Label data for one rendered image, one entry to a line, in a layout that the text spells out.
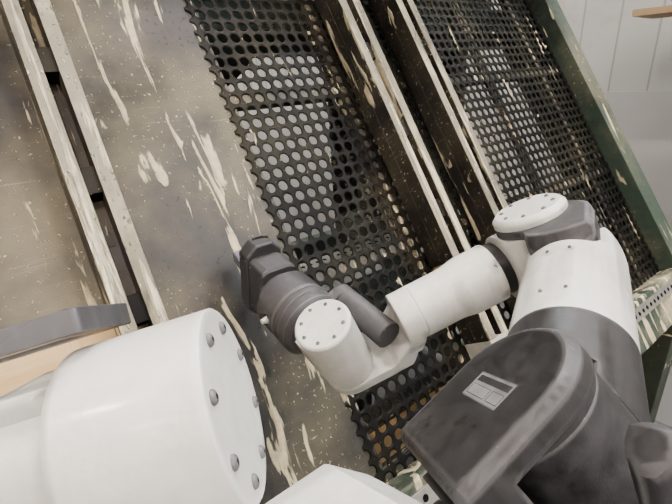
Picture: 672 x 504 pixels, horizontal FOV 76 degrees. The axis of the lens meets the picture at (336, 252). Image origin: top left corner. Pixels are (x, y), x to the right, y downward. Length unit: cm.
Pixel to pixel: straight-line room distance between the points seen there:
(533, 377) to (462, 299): 26
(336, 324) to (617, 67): 325
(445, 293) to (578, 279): 16
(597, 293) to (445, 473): 19
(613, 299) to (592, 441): 15
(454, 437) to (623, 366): 12
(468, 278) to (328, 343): 17
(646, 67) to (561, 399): 334
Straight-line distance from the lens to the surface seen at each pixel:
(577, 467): 26
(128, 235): 64
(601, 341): 33
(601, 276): 40
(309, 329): 47
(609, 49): 359
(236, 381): 17
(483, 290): 51
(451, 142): 106
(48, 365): 66
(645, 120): 353
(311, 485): 26
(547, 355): 27
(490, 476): 23
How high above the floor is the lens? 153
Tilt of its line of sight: 23 degrees down
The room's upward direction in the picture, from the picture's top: 4 degrees counter-clockwise
